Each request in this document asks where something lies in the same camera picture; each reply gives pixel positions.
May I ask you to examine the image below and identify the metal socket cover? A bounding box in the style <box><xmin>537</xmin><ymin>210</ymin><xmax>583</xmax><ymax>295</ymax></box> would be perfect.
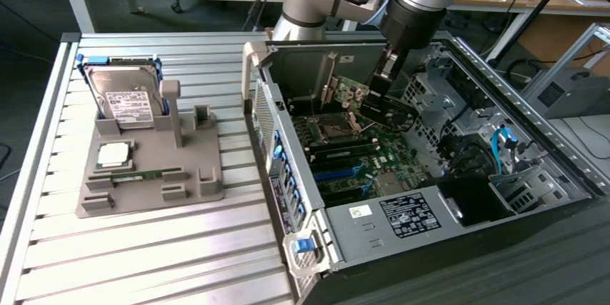
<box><xmin>348</xmin><ymin>111</ymin><xmax>377</xmax><ymax>131</ymax></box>

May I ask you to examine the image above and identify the black stand pole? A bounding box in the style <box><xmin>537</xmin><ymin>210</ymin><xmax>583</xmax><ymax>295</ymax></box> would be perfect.
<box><xmin>484</xmin><ymin>0</ymin><xmax>588</xmax><ymax>66</ymax></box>

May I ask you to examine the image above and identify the green graphics card black cooler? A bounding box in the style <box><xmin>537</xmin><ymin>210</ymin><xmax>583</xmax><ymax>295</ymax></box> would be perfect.
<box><xmin>318</xmin><ymin>51</ymin><xmax>420</xmax><ymax>133</ymax></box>

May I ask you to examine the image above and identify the grey plastic parts rack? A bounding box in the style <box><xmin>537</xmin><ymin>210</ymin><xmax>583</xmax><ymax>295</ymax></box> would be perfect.
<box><xmin>74</xmin><ymin>79</ymin><xmax>225</xmax><ymax>219</ymax></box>

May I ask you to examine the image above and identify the grey computer tower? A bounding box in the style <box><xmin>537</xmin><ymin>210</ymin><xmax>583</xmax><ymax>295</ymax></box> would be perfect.
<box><xmin>521</xmin><ymin>66</ymin><xmax>610</xmax><ymax>120</ymax></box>

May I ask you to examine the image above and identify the blue disk wire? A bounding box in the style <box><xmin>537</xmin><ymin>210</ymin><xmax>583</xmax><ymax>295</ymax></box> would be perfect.
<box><xmin>488</xmin><ymin>124</ymin><xmax>519</xmax><ymax>177</ymax></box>

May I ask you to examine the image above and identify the green RAM stick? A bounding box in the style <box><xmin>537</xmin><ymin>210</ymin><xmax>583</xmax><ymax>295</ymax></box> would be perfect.
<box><xmin>108</xmin><ymin>170</ymin><xmax>164</xmax><ymax>181</ymax></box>

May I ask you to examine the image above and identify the silver CPU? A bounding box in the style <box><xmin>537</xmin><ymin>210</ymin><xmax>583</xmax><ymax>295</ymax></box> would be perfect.
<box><xmin>93</xmin><ymin>141</ymin><xmax>133</xmax><ymax>170</ymax></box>

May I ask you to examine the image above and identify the CPU socket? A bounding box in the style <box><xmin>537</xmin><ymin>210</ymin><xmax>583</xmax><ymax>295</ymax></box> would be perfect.
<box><xmin>308</xmin><ymin>112</ymin><xmax>357</xmax><ymax>141</ymax></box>

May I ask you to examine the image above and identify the blue case release latch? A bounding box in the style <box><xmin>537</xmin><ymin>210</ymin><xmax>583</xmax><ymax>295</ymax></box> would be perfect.
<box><xmin>290</xmin><ymin>236</ymin><xmax>317</xmax><ymax>254</ymax></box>

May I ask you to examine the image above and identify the black power wire bundle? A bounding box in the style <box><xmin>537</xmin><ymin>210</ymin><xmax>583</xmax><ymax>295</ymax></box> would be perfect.
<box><xmin>435</xmin><ymin>133</ymin><xmax>499</xmax><ymax>179</ymax></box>

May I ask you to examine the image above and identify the grey power supply unit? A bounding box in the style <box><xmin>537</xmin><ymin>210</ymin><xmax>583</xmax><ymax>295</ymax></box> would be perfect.
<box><xmin>322</xmin><ymin>185</ymin><xmax>465</xmax><ymax>264</ymax></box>

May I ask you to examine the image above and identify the green motherboard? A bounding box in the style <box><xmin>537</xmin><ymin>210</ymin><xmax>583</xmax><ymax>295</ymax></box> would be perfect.
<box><xmin>288</xmin><ymin>97</ymin><xmax>432</xmax><ymax>208</ymax></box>

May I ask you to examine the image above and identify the grey disk bay bracket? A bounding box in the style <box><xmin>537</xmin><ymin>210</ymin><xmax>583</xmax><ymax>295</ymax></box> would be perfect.
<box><xmin>488</xmin><ymin>165</ymin><xmax>561</xmax><ymax>215</ymax></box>

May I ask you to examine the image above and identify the blue expansion slot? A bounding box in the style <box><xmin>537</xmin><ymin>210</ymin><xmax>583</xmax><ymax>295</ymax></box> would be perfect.
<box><xmin>310</xmin><ymin>165</ymin><xmax>364</xmax><ymax>183</ymax></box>

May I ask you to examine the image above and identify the black RAM stick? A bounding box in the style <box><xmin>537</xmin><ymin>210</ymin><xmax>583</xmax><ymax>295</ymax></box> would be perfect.
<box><xmin>308</xmin><ymin>141</ymin><xmax>381</xmax><ymax>163</ymax></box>

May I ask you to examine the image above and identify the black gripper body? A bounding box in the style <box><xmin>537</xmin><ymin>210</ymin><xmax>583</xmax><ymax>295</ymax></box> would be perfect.
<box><xmin>377</xmin><ymin>0</ymin><xmax>448</xmax><ymax>51</ymax></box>

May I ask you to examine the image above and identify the hard disk in blue caddy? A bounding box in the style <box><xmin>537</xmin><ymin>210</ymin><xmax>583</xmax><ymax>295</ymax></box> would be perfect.
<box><xmin>74</xmin><ymin>54</ymin><xmax>165</xmax><ymax>131</ymax></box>

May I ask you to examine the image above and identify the aluminium profile frame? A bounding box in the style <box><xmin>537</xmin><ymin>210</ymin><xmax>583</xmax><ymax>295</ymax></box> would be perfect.
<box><xmin>555</xmin><ymin>21</ymin><xmax>610</xmax><ymax>72</ymax></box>

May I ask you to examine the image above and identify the grey open PC case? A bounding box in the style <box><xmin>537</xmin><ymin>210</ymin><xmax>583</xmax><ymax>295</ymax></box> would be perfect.
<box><xmin>241</xmin><ymin>31</ymin><xmax>610</xmax><ymax>305</ymax></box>

